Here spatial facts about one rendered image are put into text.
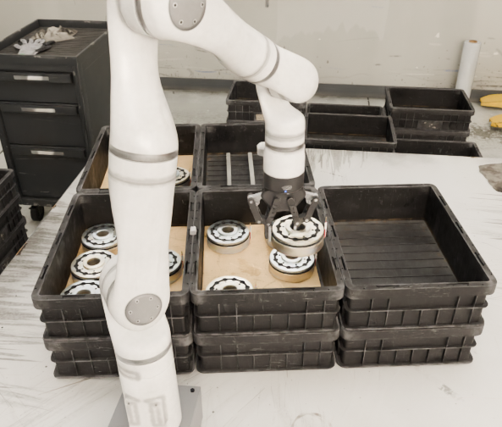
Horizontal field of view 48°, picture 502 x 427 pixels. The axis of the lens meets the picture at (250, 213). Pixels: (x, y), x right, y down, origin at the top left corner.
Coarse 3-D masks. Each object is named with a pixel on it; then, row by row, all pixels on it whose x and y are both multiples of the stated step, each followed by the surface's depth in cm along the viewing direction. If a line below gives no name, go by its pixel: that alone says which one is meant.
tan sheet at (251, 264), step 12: (252, 228) 144; (204, 240) 139; (252, 240) 139; (264, 240) 139; (204, 252) 135; (216, 252) 135; (240, 252) 135; (252, 252) 135; (264, 252) 135; (204, 264) 131; (216, 264) 131; (228, 264) 131; (240, 264) 131; (252, 264) 131; (264, 264) 131; (204, 276) 127; (216, 276) 127; (240, 276) 127; (252, 276) 127; (264, 276) 127; (312, 276) 127; (204, 288) 124
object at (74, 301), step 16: (80, 192) 139; (96, 192) 139; (176, 192) 139; (192, 192) 139; (192, 208) 133; (64, 224) 127; (192, 224) 127; (192, 240) 122; (48, 256) 117; (48, 272) 113; (48, 304) 106; (64, 304) 107; (80, 304) 107; (96, 304) 107; (176, 304) 108
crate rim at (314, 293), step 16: (208, 192) 139; (224, 192) 140; (240, 192) 140; (320, 208) 133; (192, 256) 117; (336, 256) 117; (192, 272) 113; (336, 272) 113; (192, 288) 109; (272, 288) 108; (288, 288) 108; (304, 288) 109; (320, 288) 108; (336, 288) 108
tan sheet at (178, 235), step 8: (176, 232) 142; (184, 232) 142; (176, 240) 139; (184, 240) 139; (80, 248) 136; (168, 248) 136; (176, 248) 136; (184, 248) 136; (184, 256) 134; (72, 280) 126; (176, 280) 126; (176, 288) 124
